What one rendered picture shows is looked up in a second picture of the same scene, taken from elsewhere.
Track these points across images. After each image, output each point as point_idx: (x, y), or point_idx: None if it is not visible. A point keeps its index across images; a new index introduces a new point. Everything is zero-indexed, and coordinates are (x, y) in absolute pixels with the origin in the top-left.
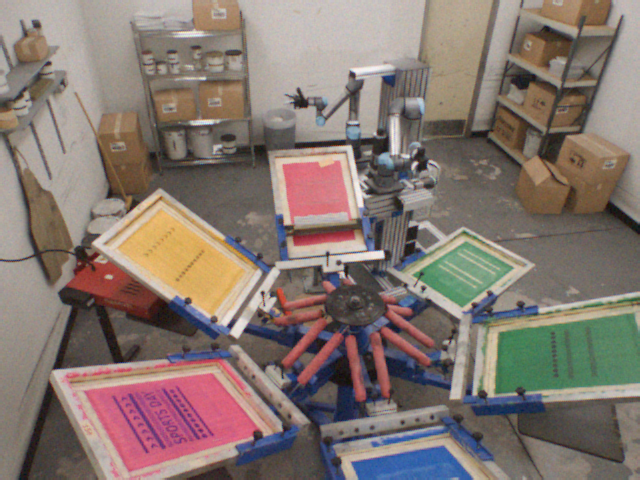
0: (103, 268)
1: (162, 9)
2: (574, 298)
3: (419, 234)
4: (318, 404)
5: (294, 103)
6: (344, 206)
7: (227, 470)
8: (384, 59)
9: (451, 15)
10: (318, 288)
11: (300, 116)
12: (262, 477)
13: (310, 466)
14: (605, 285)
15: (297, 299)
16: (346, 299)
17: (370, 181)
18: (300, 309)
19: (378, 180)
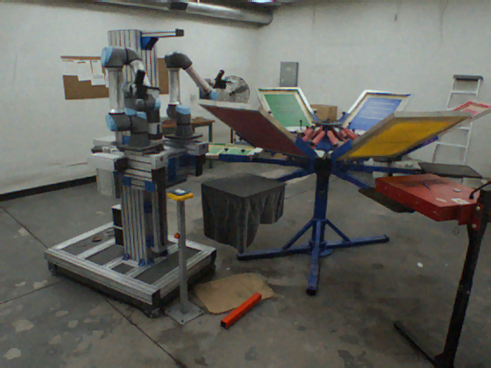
0: (460, 196)
1: None
2: (109, 211)
3: (74, 251)
4: (317, 243)
5: (145, 92)
6: (245, 132)
7: (389, 275)
8: None
9: None
10: (189, 307)
11: None
12: (372, 264)
13: (342, 253)
14: (86, 205)
15: (221, 310)
16: (328, 123)
17: (186, 137)
18: (232, 303)
19: (191, 129)
